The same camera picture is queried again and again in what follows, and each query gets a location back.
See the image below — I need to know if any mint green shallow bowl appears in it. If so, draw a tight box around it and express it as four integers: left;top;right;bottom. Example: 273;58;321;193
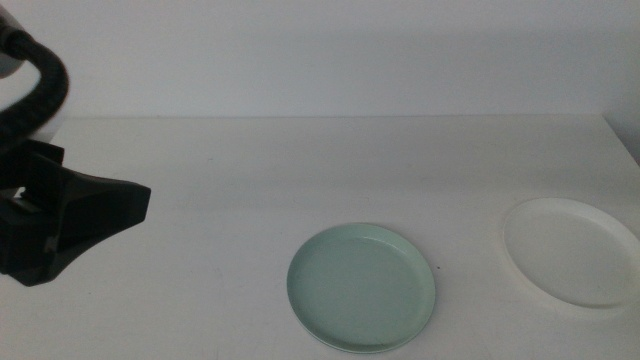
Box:
286;222;437;355

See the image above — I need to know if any white shallow bowl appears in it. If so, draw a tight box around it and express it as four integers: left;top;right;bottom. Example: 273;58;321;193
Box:
502;197;640;311

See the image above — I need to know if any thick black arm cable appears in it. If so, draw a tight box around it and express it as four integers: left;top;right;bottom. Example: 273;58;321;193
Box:
0;27;70;152

